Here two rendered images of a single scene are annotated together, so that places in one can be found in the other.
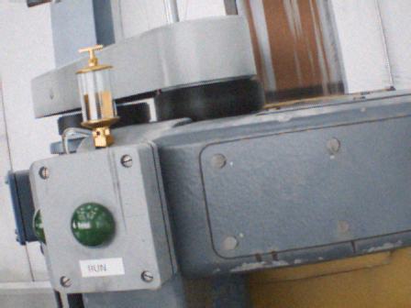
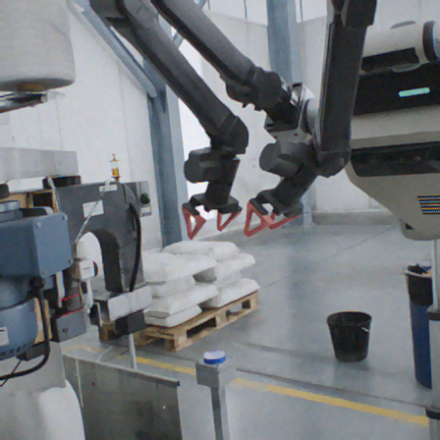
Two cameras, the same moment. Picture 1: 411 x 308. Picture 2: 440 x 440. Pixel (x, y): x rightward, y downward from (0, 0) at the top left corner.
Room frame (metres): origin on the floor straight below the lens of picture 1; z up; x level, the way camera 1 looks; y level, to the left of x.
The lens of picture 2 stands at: (1.73, 0.85, 1.37)
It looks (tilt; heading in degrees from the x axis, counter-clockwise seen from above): 7 degrees down; 206
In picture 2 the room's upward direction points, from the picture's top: 6 degrees counter-clockwise
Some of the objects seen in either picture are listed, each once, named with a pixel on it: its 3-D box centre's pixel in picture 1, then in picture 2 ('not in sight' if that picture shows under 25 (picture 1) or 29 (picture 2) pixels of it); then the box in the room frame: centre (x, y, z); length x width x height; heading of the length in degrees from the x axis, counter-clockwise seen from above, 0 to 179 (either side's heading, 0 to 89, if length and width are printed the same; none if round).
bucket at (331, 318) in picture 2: not in sight; (350, 336); (-1.67, 0.11, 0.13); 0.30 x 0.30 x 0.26
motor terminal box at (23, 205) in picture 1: (38, 213); (35, 252); (1.09, 0.22, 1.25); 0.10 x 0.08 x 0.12; 13
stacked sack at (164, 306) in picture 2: not in sight; (175, 297); (-1.83, -1.27, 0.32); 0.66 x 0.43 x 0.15; 170
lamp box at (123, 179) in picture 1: (104, 219); (134, 198); (0.58, 0.07, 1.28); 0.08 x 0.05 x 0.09; 78
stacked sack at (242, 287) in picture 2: not in sight; (221, 292); (-2.43, -1.15, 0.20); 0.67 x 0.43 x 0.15; 168
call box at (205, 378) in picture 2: not in sight; (215, 370); (0.51, 0.22, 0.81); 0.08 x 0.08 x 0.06; 78
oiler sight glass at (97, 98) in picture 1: (96, 94); (115, 168); (0.64, 0.07, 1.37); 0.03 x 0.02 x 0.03; 78
